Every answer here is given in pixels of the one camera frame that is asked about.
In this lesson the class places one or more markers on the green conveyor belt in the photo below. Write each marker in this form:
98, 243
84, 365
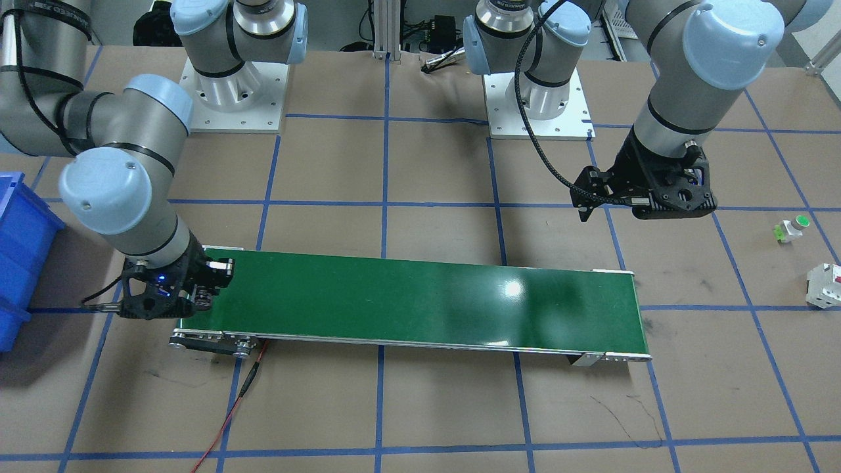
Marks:
588, 315

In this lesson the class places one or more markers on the blue plastic bin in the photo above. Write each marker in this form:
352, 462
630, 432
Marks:
28, 227

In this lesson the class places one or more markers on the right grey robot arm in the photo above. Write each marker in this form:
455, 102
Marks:
125, 147

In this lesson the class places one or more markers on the green push button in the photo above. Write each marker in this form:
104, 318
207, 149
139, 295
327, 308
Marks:
788, 230

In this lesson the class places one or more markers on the aluminium frame post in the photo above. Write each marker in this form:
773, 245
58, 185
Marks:
388, 30

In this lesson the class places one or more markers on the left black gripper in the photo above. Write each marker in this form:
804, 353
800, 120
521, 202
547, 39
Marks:
629, 169

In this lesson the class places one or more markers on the white red circuit breaker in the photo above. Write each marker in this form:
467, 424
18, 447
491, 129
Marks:
823, 286

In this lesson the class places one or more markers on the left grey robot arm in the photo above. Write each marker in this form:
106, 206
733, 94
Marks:
706, 53

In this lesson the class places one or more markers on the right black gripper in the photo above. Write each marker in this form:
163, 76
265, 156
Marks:
192, 265

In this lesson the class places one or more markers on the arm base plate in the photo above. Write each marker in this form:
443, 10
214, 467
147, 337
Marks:
250, 101
560, 114

